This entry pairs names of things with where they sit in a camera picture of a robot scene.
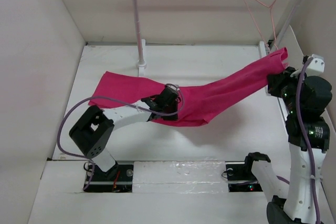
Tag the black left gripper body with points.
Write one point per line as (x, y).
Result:
(168, 109)

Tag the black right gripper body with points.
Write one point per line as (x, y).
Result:
(285, 87)

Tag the pink trousers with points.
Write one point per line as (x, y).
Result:
(201, 103)

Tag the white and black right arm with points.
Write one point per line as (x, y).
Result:
(309, 139)

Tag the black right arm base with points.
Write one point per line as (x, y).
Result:
(239, 180)

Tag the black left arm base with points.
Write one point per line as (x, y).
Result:
(98, 182)

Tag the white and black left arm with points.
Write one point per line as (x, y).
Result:
(92, 131)

